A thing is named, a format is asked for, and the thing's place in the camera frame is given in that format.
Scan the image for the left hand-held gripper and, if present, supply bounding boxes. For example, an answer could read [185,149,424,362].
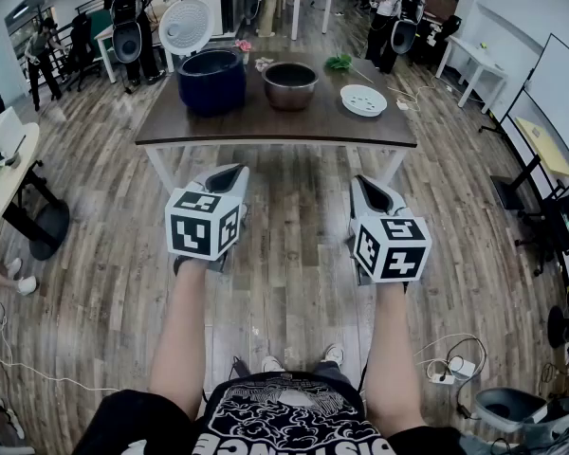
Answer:
[164,163,251,275]

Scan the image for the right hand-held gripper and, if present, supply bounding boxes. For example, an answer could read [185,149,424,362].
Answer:
[345,173,432,287]

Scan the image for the dark blue rice cooker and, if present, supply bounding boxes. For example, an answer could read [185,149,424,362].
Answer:
[158,0,248,118]

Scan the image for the white steamer tray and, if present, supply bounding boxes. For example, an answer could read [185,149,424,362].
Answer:
[340,83,389,118]

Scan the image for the metal pot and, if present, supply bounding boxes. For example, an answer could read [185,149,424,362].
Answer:
[261,61,320,112]

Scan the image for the person's right forearm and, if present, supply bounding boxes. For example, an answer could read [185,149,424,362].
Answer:
[362,282,428,438]

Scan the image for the person's left forearm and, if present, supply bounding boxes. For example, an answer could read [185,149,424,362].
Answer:
[149,258,229,421]

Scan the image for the pink flower in white pot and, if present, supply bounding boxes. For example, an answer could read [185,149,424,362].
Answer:
[233,38,253,65]

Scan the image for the dark brown wooden table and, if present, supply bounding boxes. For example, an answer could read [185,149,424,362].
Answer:
[135,49,418,193]

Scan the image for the green artificial leaf sprig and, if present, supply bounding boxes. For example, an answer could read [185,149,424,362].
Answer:
[323,53,376,84]

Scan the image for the person's right white shoe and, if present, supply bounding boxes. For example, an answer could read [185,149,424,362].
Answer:
[322,343,346,367]

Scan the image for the white desk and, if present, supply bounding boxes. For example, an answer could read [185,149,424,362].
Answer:
[434,34,509,114]

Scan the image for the person's black trousers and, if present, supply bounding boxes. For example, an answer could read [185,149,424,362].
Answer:
[312,360,352,384]

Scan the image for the yellow board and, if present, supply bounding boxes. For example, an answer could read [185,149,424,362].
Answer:
[515,116,569,178]

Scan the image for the whiteboard on black stand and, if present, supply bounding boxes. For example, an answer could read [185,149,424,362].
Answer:
[478,33,569,212]

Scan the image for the round beige table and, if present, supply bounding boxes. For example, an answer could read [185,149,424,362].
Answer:
[0,106,71,261]

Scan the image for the black round stand base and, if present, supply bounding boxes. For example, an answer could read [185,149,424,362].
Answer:
[547,304,569,350]

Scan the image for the white box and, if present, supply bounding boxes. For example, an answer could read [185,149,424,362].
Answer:
[0,106,28,170]

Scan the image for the person's black printed t-shirt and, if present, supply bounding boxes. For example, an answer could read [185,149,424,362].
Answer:
[70,372,466,455]

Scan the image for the grey office chair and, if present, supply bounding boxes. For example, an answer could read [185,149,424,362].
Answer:
[473,386,569,452]

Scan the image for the long white floor cable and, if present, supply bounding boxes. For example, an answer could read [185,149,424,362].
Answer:
[0,296,119,392]

